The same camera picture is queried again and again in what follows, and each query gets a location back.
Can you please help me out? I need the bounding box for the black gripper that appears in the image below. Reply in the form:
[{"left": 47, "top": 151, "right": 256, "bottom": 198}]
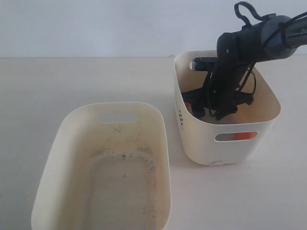
[{"left": 182, "top": 59, "right": 254, "bottom": 120}]

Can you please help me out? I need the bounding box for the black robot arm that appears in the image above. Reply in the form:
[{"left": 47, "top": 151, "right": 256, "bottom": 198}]
[{"left": 181, "top": 14, "right": 307, "bottom": 120}]

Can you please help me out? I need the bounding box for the large cream plastic bin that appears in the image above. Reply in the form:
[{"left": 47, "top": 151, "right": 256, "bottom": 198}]
[{"left": 31, "top": 102, "right": 172, "bottom": 230}]

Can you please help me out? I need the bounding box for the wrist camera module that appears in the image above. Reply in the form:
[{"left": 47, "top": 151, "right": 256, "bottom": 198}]
[{"left": 191, "top": 57, "right": 217, "bottom": 72}]

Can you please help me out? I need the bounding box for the black cable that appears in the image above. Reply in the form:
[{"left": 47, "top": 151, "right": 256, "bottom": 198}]
[{"left": 234, "top": 1, "right": 307, "bottom": 96}]

